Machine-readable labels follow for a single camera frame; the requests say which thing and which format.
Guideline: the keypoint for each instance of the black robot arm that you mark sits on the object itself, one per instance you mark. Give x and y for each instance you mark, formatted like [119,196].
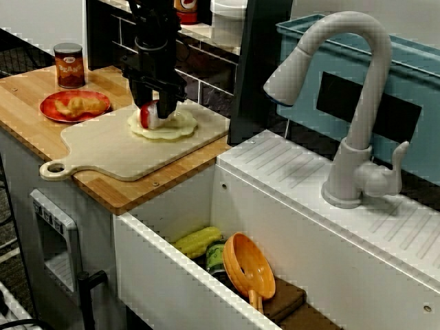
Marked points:
[153,20]

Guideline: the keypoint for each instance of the red round plate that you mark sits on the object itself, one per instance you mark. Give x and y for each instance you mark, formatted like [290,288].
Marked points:
[48,106]

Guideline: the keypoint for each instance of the toy beans can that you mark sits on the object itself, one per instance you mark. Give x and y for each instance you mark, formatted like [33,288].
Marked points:
[69,68]

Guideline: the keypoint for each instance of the brown toy chicken wing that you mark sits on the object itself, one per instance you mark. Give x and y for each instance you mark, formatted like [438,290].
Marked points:
[79,106]

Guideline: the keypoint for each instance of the green toy can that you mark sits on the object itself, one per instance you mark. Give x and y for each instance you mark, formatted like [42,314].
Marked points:
[214,256]

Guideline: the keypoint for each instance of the teal plastic bin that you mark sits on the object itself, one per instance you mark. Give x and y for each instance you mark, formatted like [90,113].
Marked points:
[302,86]

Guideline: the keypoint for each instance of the pale wooden cutting board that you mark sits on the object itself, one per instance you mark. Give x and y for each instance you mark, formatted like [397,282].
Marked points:
[113,151]

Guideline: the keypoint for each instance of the cream flower-shaped plate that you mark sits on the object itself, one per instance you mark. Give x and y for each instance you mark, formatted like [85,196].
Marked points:
[182,127]

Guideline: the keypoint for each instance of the grey toy faucet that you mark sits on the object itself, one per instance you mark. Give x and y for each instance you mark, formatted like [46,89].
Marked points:
[371,103]

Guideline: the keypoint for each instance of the yellow toy corn cob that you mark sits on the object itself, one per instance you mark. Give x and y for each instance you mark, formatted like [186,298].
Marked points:
[197,240]

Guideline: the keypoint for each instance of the orange toy strainer pan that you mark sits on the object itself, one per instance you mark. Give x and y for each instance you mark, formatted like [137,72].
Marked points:
[247,268]

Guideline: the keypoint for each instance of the red and yellow toy bottle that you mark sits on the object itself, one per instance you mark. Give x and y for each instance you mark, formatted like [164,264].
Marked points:
[187,10]

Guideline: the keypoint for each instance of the white plastic cup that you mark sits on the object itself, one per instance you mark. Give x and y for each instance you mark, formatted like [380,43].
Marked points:
[227,24]

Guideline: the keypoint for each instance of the black upright post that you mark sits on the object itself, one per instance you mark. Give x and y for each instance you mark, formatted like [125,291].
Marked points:
[261,68]

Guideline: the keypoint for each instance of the grey toy dishwasher panel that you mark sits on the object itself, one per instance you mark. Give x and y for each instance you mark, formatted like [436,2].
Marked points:
[55,240]

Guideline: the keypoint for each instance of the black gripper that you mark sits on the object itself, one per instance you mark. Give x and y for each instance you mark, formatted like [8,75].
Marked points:
[154,65]

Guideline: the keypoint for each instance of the white toy sink basin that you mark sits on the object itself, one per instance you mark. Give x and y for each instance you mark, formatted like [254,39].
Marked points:
[154,275]

